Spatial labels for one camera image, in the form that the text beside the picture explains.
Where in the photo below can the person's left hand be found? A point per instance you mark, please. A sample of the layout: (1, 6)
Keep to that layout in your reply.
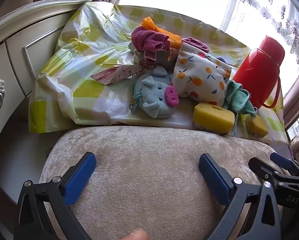
(135, 235)

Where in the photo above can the magenta knit sock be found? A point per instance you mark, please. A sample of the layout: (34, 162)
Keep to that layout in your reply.
(195, 43)
(149, 42)

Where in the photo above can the purple knit sock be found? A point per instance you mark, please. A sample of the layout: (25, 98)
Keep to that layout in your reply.
(221, 60)

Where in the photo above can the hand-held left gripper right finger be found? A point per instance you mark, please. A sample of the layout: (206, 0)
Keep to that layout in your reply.
(214, 177)

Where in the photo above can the small yellow sponge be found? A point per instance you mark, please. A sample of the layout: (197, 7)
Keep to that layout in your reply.
(257, 127)

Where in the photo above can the green cloth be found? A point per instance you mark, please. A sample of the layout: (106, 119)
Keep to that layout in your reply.
(237, 95)

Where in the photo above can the cream ornate cabinet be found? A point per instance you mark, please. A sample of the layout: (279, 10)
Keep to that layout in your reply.
(14, 55)

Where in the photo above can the pink patterned fabric strip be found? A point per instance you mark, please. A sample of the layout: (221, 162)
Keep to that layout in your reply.
(109, 76)

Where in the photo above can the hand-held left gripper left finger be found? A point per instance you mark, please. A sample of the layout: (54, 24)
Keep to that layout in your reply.
(79, 177)

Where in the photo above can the fruit print fabric pouch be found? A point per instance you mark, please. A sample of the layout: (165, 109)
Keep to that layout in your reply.
(199, 80)

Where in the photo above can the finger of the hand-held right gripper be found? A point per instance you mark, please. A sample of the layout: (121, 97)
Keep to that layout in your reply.
(280, 160)
(267, 170)

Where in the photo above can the blue pig plush toy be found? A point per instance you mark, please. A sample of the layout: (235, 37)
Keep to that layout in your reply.
(152, 92)

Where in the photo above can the grey herringbone pouch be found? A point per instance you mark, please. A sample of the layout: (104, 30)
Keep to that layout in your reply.
(164, 58)

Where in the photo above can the red thermos flask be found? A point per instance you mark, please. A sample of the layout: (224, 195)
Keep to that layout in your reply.
(257, 70)

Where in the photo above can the white lace curtain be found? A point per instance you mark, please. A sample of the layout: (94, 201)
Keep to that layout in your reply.
(277, 12)

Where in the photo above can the large yellow sponge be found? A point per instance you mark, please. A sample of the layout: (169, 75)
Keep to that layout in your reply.
(212, 118)

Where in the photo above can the yellow checked plastic tablecloth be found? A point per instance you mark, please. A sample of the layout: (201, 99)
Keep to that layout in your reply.
(89, 55)

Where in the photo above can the orange cloth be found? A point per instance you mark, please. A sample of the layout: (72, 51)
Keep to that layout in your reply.
(149, 23)

